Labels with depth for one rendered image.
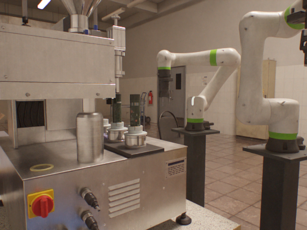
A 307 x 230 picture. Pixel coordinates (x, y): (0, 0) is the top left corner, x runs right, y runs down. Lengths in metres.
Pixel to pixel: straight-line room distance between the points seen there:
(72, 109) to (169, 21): 8.21
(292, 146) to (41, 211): 1.07
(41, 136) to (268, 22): 1.05
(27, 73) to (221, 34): 6.97
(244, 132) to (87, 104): 5.88
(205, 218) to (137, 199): 0.32
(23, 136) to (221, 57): 1.28
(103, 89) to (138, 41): 9.75
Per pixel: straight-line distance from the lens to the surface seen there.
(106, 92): 0.62
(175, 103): 8.46
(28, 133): 0.90
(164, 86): 1.70
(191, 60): 1.77
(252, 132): 6.26
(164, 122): 2.97
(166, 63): 1.70
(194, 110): 1.73
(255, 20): 1.21
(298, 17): 0.89
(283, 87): 6.30
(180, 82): 8.29
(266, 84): 6.04
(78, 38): 0.61
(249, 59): 1.19
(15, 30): 0.58
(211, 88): 1.87
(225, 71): 1.86
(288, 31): 1.26
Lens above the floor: 1.20
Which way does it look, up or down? 5 degrees down
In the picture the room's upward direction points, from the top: straight up
